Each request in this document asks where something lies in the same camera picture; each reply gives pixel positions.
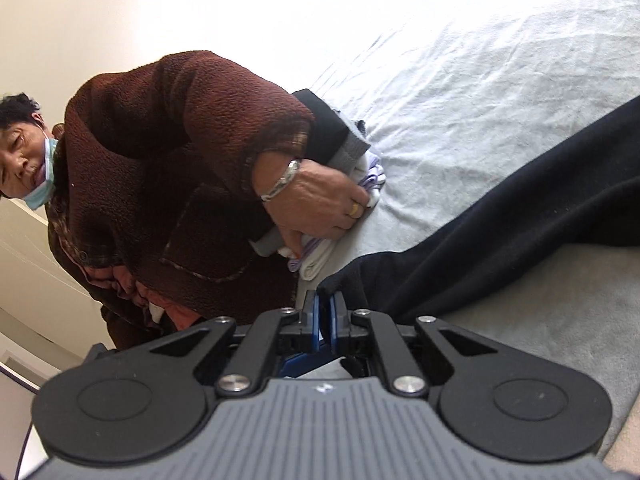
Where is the bed with grey sheet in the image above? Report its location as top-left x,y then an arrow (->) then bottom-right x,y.
297,0 -> 640,461

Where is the stack of folded clothes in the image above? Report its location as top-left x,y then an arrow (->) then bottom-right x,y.
248,89 -> 386,281

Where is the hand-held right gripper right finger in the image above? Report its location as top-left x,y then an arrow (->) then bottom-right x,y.
327,291 -> 498,396

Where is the purple cable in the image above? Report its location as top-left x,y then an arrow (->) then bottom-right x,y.
0,365 -> 42,480

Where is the black garment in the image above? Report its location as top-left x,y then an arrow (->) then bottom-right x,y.
317,92 -> 640,326

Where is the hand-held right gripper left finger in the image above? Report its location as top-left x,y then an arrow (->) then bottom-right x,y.
147,290 -> 321,393

